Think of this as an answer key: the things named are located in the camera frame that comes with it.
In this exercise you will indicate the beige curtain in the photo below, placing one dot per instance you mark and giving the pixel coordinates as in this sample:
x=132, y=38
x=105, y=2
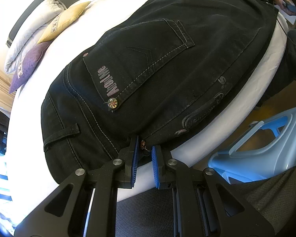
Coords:
x=6, y=99

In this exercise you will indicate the purple cushion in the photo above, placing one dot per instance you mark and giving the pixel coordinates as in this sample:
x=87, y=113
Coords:
x=28, y=65

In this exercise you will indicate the yellow cushion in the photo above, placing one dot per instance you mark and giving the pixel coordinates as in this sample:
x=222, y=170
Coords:
x=62, y=21

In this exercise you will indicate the folded grey white duvet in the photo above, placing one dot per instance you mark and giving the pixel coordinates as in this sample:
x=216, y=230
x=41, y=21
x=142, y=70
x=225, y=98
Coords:
x=43, y=13

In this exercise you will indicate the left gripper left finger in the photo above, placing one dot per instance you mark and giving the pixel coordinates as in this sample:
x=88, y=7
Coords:
x=129, y=156

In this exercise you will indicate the blue plastic basket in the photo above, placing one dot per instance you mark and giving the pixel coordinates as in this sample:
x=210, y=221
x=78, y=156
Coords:
x=259, y=164

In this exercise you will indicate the black denim pants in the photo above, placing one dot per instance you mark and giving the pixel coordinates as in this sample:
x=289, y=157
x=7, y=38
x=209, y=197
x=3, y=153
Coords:
x=162, y=75

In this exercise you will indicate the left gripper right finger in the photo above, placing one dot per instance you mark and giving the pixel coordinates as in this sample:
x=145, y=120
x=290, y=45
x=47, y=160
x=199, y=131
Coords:
x=164, y=178

